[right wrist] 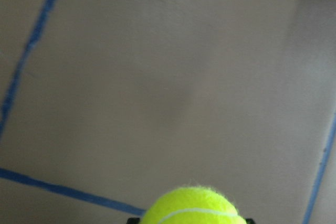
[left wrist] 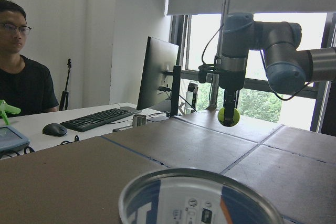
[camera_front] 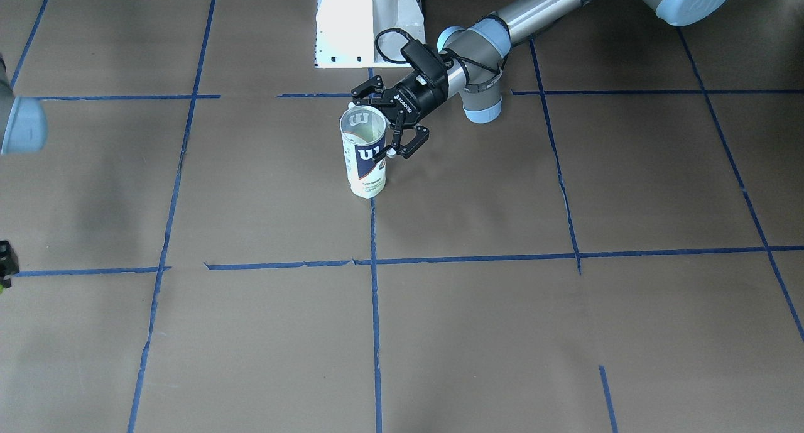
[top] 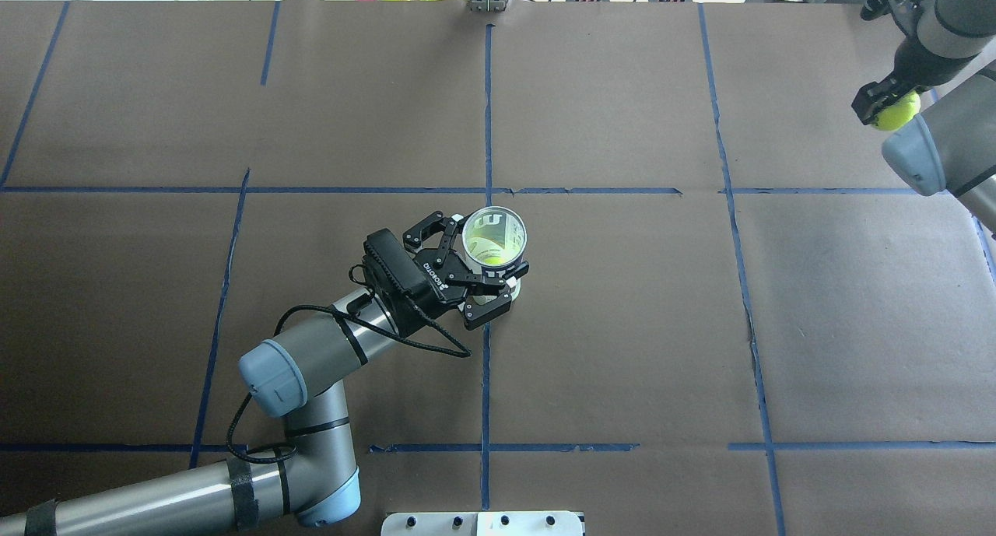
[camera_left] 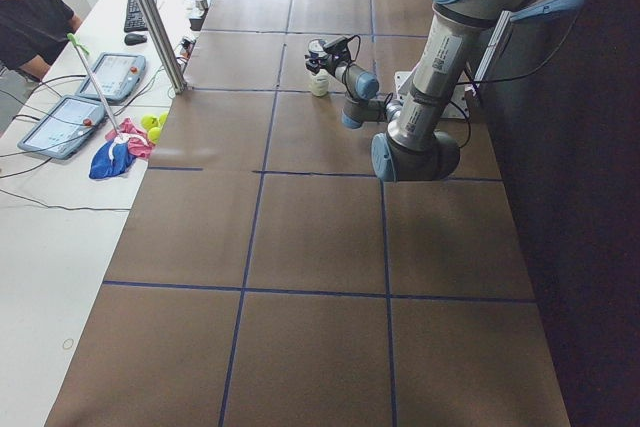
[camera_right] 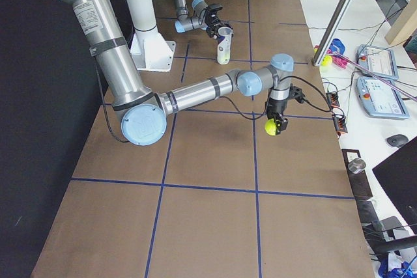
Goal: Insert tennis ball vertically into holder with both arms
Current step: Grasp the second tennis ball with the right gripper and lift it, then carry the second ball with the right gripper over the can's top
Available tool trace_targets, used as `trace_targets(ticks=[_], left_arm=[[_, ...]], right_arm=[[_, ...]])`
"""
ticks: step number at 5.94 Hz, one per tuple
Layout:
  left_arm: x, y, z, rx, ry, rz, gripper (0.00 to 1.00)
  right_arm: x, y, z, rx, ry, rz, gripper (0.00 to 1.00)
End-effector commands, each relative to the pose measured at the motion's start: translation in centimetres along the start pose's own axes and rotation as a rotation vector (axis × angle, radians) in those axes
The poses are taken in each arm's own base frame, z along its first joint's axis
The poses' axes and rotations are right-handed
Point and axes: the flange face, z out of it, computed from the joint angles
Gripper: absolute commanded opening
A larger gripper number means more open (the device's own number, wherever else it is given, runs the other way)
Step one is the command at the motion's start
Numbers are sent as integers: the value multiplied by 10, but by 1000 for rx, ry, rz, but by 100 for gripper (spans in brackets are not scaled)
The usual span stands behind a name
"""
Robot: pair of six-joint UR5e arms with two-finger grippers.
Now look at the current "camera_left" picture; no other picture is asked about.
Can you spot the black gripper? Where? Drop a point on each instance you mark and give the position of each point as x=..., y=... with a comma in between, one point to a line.
x=325, y=66

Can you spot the clear tennis ball can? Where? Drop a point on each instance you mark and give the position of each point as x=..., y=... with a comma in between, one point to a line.
x=318, y=83

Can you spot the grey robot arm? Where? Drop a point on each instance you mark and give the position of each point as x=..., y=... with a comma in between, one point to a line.
x=411, y=148

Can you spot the spare tennis ball lower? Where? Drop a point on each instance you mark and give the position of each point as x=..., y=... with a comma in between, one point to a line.
x=154, y=133

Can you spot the spare tennis ball left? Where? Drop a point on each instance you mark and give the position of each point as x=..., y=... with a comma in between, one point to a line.
x=149, y=122

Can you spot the black keyboard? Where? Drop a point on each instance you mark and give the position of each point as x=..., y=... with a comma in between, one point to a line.
x=134, y=18

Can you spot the black computer mouse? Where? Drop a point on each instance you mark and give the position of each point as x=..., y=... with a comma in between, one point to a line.
x=132, y=39

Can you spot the far teach pendant tablet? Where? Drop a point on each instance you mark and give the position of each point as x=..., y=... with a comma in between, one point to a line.
x=118, y=74

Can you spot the teach pendant tablet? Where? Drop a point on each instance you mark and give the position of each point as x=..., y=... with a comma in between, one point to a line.
x=65, y=128
x=118, y=74

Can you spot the pink cloth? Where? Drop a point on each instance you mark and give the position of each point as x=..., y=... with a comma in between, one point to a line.
x=128, y=135

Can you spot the blue cloth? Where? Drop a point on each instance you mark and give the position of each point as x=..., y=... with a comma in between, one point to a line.
x=111, y=161

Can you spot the person in black shirt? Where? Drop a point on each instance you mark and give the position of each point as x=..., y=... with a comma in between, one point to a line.
x=34, y=33

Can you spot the near teach pendant tablet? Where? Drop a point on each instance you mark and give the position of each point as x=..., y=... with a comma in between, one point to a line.
x=65, y=128

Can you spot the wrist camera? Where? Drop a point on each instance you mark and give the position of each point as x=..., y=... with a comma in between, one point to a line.
x=337, y=45

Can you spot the aluminium frame post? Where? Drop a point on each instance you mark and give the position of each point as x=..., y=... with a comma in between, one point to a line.
x=163, y=45

